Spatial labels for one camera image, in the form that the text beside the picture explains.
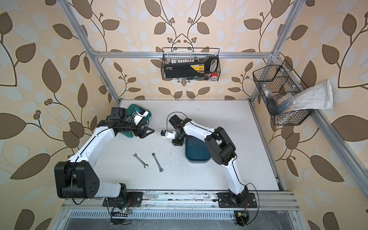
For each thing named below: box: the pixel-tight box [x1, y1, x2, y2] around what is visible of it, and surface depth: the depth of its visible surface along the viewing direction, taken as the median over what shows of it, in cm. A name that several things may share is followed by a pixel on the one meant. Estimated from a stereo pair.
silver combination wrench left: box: [132, 152, 149, 169], surface depth 90 cm
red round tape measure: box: [209, 72, 219, 81], surface depth 89 cm
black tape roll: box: [267, 98, 278, 116], surface depth 66 cm
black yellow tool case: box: [163, 56, 220, 79], surface depth 84 cm
